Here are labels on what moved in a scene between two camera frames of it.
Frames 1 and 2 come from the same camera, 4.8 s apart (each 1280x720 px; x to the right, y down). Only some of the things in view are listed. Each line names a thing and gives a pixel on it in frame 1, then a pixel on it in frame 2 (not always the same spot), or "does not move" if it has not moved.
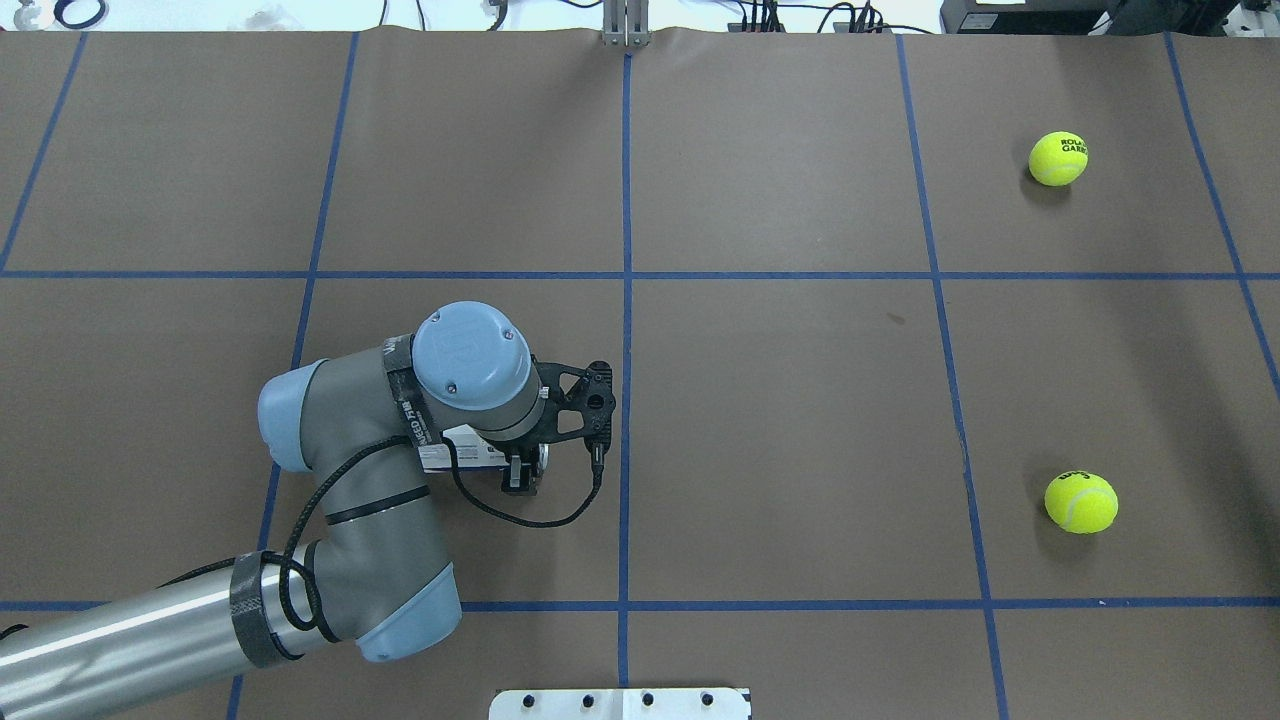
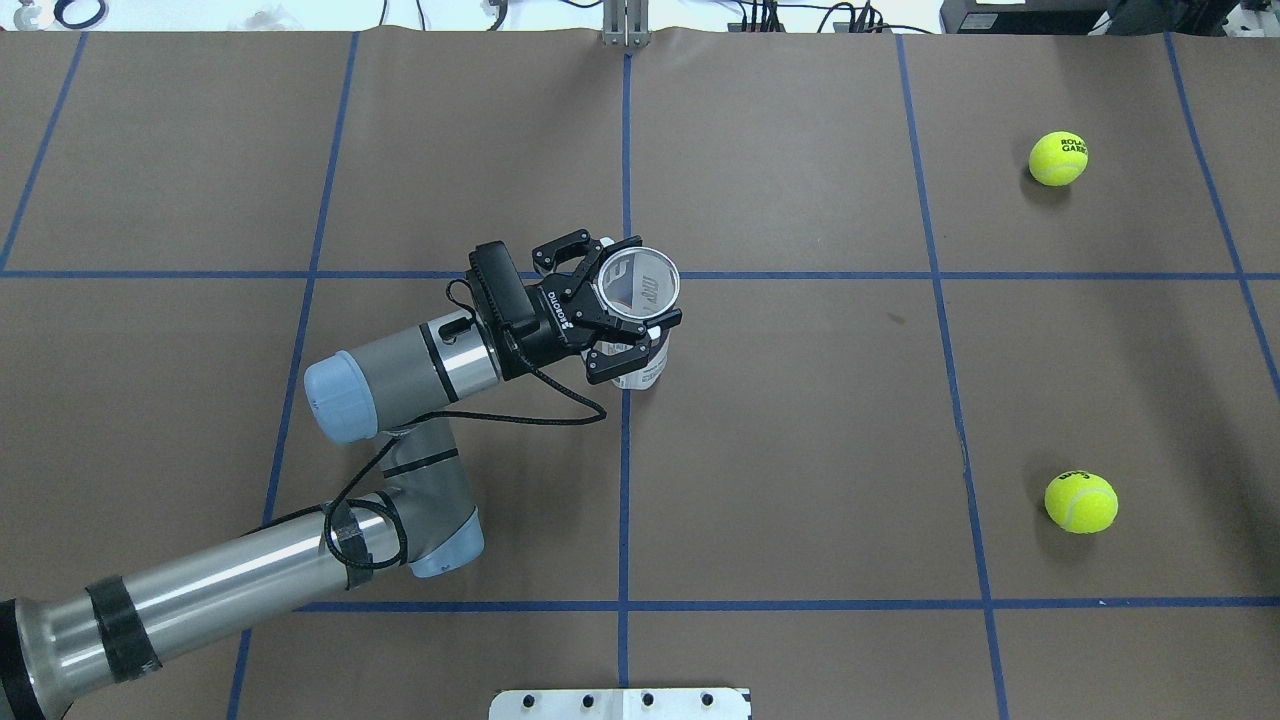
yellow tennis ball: [1081, 502] does not move
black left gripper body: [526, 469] -> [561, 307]
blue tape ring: [60, 6] does not move
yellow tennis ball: [1058, 158] does not move
